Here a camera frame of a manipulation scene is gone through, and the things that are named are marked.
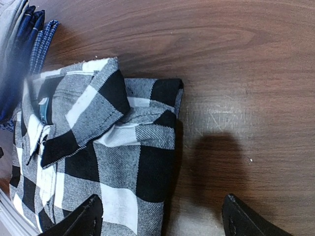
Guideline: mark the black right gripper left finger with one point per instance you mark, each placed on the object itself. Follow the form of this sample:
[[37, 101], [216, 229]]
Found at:
[[85, 220]]

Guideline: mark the blue white checked folded shirt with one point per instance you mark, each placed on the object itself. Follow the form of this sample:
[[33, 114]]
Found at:
[[38, 56]]

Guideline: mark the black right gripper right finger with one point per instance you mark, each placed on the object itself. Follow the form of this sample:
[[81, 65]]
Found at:
[[241, 220]]

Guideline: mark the blue plaid folded shirt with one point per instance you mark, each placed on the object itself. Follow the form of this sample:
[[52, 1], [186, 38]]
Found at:
[[19, 60]]

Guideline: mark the black white plaid shirt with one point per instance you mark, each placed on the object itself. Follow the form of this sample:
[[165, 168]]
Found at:
[[87, 130]]

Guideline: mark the grey folded shirt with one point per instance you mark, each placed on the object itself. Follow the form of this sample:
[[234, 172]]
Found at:
[[11, 14]]

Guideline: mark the aluminium front rail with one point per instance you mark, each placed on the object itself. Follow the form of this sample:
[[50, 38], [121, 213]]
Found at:
[[15, 224]]

